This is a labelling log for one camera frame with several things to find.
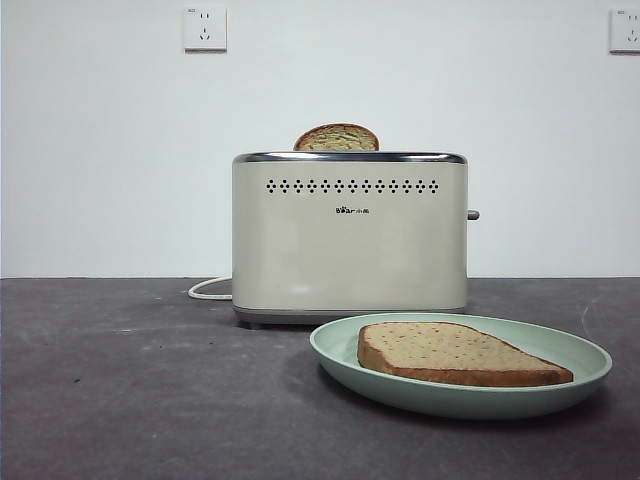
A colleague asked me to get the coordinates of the dark-crust bread slice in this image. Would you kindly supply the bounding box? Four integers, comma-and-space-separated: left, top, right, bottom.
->
292, 123, 380, 152

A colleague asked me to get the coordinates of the pale speckled bread slice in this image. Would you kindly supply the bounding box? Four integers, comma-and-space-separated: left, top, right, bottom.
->
356, 321, 575, 388

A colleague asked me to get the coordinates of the white braided power cable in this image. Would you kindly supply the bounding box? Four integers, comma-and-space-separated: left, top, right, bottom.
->
188, 277, 234, 302

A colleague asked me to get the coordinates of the pale green round plate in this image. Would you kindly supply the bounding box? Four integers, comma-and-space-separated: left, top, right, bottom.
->
309, 312, 614, 419

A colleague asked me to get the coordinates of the white wall socket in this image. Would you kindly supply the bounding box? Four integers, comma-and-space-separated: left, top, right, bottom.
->
608, 7, 640, 55
183, 4, 228, 53

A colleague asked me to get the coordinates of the cream two-slot toaster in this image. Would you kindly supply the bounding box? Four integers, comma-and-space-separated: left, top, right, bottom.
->
231, 150, 481, 330

